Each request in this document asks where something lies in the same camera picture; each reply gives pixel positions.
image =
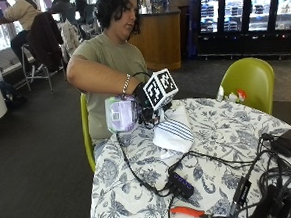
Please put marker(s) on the white and red small toy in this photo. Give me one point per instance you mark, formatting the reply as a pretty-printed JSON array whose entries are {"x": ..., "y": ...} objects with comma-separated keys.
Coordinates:
[{"x": 240, "y": 95}]

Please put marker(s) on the flat black device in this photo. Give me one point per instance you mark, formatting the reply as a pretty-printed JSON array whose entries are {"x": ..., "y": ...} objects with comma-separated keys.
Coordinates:
[{"x": 289, "y": 142}]

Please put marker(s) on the small white bottle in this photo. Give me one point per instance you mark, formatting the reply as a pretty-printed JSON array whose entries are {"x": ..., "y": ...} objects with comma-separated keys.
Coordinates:
[{"x": 220, "y": 93}]

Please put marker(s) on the glass door drinks fridge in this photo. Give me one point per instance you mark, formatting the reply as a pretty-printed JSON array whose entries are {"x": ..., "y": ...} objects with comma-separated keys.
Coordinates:
[{"x": 246, "y": 15}]

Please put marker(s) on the black usb hub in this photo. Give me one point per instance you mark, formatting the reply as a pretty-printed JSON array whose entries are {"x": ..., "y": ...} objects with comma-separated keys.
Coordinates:
[{"x": 181, "y": 185}]

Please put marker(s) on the white blue striped towel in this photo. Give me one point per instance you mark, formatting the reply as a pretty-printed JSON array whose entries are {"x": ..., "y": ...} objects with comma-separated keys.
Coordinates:
[{"x": 175, "y": 130}]

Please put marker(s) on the person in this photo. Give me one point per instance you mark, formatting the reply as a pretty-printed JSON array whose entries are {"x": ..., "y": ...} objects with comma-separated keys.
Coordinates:
[
  {"x": 22, "y": 17},
  {"x": 108, "y": 58},
  {"x": 61, "y": 4}
]

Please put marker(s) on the wooden counter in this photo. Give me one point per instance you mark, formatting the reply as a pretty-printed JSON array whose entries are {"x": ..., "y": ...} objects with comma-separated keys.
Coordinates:
[{"x": 160, "y": 37}]

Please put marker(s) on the blue floral tablecloth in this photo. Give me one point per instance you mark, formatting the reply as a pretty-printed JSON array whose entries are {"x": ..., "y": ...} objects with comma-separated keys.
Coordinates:
[{"x": 214, "y": 144}]

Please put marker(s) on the white cube with black markers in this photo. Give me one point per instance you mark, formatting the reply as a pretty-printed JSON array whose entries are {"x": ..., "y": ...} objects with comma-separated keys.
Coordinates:
[{"x": 160, "y": 88}]

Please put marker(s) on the purple plastic packet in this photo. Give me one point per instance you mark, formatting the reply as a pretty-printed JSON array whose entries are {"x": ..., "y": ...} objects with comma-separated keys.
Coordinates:
[{"x": 122, "y": 114}]

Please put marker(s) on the dark jacket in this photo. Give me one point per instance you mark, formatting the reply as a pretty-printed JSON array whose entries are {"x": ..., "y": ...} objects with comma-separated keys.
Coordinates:
[{"x": 43, "y": 39}]

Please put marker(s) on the green plastic chair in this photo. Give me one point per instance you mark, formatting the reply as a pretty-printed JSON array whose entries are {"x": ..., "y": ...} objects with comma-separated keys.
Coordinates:
[
  {"x": 250, "y": 81},
  {"x": 87, "y": 139}
]

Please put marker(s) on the black bag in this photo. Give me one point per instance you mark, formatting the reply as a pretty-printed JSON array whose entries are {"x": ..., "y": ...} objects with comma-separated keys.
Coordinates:
[{"x": 10, "y": 93}]

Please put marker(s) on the white puffy jacket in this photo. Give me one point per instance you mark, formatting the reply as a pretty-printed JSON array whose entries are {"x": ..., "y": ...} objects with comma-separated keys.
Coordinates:
[{"x": 69, "y": 37}]

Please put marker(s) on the metal stool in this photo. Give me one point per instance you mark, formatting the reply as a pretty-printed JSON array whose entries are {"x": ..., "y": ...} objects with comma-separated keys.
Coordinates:
[{"x": 37, "y": 73}]

